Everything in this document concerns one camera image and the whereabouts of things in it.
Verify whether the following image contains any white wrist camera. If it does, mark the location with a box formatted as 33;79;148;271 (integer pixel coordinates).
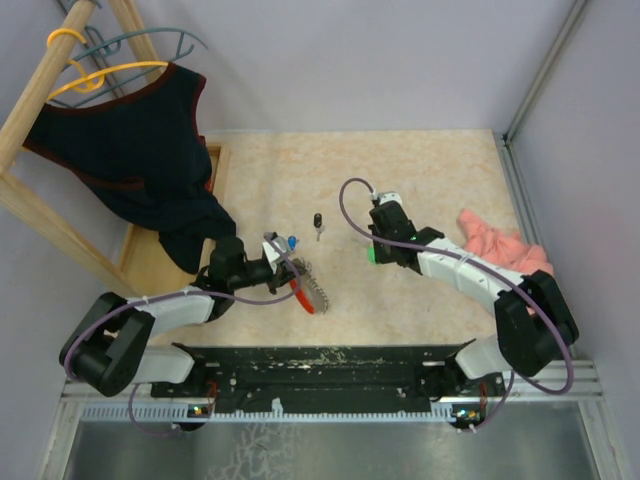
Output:
370;190;403;207
262;232;291;272

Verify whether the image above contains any metal key organizer red strap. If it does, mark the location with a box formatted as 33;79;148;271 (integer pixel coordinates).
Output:
288;257;331;316

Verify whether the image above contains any pink cloth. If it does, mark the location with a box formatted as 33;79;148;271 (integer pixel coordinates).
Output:
457;209;554;276

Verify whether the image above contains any dark navy vest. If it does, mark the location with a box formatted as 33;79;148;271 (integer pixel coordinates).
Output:
23;64;236;274

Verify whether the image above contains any yellow plastic hanger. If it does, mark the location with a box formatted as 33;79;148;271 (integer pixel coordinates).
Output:
47;59;169;101

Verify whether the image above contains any teal plastic hanger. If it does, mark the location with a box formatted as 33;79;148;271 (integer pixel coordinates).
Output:
52;26;209;108

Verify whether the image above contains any wooden tray frame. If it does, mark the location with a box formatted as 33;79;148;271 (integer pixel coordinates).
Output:
117;139;231;296

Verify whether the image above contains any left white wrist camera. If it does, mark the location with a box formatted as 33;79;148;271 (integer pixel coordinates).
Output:
262;232;291;272

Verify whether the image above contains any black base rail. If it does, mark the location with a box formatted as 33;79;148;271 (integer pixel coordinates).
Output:
94;342;571;416

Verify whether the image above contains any wooden clothes rack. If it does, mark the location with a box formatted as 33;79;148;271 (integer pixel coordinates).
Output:
0;0;166;301

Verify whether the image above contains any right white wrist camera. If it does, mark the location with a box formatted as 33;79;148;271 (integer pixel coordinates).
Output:
370;190;403;207

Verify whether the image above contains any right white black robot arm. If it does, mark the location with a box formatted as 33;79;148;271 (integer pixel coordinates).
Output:
369;199;579;396

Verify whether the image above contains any black tag key upper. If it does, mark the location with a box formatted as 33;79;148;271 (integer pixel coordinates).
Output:
313;213;325;241

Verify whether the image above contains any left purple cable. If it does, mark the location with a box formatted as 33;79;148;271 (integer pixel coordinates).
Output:
63;237;304;436

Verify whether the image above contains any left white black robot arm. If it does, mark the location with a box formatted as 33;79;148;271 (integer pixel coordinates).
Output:
59;233;307;397

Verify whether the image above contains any blue tag key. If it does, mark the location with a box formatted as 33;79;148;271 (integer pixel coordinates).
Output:
287;235;298;252

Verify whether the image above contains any aluminium frame post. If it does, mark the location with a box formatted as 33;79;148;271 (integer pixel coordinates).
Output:
502;0;592;148

